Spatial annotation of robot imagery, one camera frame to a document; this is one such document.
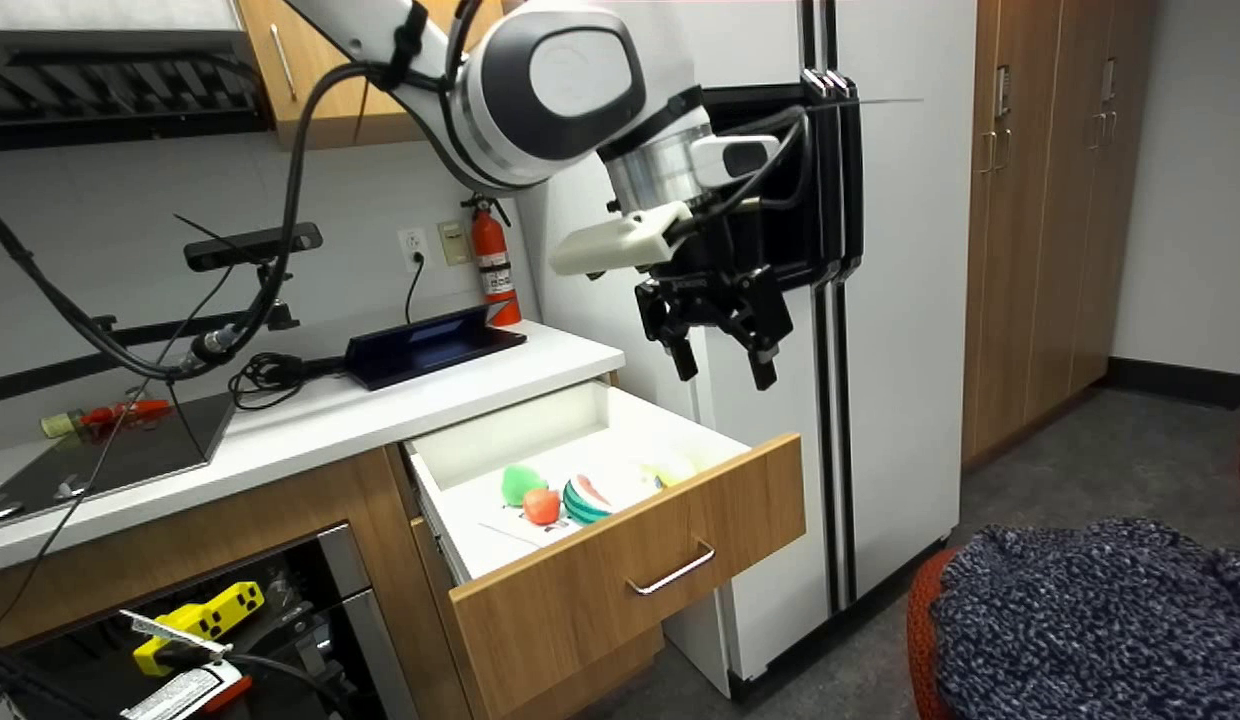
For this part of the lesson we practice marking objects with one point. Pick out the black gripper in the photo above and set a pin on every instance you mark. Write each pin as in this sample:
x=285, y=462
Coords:
x=720, y=293

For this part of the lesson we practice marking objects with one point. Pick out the wooden drawer white inside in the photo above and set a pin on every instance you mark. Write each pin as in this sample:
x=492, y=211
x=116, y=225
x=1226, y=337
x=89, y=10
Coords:
x=623, y=575

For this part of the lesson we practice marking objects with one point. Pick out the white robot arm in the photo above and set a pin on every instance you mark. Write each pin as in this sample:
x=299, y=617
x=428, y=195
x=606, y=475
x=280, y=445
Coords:
x=565, y=81

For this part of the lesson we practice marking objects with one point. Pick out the white double door fridge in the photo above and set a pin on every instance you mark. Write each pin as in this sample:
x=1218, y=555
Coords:
x=901, y=334

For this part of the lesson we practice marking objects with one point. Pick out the black fridge dispenser panel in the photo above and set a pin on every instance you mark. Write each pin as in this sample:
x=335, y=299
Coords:
x=815, y=200

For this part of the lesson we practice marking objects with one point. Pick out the striped watermelon slice toy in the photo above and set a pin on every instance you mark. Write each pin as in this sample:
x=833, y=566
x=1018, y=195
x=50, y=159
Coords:
x=588, y=502

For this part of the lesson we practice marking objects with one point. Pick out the orange ball toy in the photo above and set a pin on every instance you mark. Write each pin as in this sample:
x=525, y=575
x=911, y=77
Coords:
x=542, y=505

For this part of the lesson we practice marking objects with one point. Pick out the green round toy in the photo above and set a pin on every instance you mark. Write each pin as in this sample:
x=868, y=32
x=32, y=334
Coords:
x=520, y=481

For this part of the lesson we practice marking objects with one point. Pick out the red fire extinguisher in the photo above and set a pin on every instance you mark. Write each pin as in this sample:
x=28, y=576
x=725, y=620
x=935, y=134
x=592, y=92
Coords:
x=492, y=273

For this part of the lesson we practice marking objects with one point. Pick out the dark blue flat device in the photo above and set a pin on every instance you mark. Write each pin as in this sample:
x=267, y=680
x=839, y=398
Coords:
x=423, y=345

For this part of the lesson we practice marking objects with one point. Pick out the tall wooden cabinet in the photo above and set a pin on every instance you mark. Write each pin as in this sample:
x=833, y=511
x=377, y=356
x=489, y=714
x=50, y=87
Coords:
x=1044, y=225

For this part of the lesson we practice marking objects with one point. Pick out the red round seat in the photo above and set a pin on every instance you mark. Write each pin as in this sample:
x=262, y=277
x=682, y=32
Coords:
x=931, y=643

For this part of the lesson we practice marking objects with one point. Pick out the blue shaggy blanket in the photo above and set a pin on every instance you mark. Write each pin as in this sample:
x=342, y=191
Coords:
x=1100, y=624

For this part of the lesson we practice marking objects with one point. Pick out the wooden base cabinet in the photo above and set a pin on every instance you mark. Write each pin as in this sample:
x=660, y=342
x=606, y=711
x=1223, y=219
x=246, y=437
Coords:
x=246, y=513

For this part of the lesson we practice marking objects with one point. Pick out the wooden upper cabinet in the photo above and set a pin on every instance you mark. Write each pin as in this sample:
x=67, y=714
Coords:
x=280, y=67

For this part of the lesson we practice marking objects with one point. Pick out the black flat mat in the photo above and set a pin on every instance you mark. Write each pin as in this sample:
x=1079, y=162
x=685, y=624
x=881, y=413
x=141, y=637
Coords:
x=115, y=462

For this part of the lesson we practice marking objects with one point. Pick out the white red tool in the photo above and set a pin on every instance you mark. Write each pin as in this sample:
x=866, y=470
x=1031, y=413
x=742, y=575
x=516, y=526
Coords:
x=185, y=695

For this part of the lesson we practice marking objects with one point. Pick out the black range hood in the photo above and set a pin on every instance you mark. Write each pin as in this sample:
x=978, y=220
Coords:
x=115, y=92

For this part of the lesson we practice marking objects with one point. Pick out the white wrist mount plate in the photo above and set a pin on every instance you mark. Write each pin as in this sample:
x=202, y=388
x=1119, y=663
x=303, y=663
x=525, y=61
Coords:
x=623, y=240

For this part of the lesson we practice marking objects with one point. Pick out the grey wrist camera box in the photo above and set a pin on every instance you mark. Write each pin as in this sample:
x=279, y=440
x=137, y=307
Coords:
x=733, y=159

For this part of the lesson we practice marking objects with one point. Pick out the beige wall plate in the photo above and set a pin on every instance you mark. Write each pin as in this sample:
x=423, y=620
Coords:
x=452, y=240

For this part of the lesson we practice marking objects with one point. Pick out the white wall outlet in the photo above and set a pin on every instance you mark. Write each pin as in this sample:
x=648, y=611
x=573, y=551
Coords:
x=412, y=245

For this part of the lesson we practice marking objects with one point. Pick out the black bar camera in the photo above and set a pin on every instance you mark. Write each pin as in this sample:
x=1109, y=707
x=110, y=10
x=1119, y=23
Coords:
x=246, y=245

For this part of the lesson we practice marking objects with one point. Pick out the black clamp rail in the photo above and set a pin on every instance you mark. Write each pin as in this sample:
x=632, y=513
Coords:
x=61, y=363

